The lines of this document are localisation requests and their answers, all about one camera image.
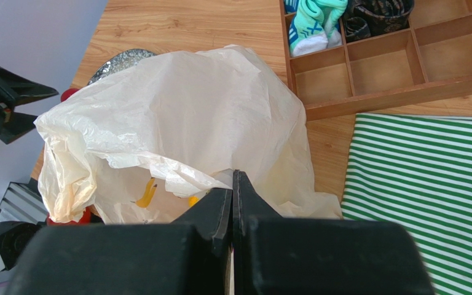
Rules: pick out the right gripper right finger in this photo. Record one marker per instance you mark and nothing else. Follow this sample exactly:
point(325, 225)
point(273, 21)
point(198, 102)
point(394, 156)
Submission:
point(277, 255)

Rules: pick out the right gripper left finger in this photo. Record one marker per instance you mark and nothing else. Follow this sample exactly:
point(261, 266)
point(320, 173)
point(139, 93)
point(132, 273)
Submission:
point(187, 256)

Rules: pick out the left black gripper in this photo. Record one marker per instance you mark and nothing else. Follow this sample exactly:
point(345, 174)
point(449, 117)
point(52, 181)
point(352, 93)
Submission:
point(15, 91)

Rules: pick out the red bell pepper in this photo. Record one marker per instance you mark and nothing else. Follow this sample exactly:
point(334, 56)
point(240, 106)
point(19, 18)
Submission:
point(68, 93)

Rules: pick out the translucent beige plastic bag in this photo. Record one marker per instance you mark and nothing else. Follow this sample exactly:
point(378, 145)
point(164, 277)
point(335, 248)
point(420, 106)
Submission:
point(138, 144)

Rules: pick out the grey fruit plate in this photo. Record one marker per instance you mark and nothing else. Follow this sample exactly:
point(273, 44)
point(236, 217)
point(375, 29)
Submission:
point(120, 62)

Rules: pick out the green striped cloth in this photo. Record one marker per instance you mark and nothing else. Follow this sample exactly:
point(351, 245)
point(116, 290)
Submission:
point(417, 171)

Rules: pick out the mint green sock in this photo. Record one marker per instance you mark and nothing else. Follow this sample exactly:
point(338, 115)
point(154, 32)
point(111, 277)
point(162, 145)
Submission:
point(315, 25)

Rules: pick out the black sock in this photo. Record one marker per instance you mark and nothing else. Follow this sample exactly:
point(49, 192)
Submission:
point(369, 18)

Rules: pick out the brown compartment tray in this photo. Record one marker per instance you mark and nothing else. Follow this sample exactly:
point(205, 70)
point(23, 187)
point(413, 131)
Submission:
point(428, 59)

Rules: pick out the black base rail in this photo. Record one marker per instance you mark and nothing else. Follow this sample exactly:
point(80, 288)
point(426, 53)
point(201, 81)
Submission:
point(22, 203)

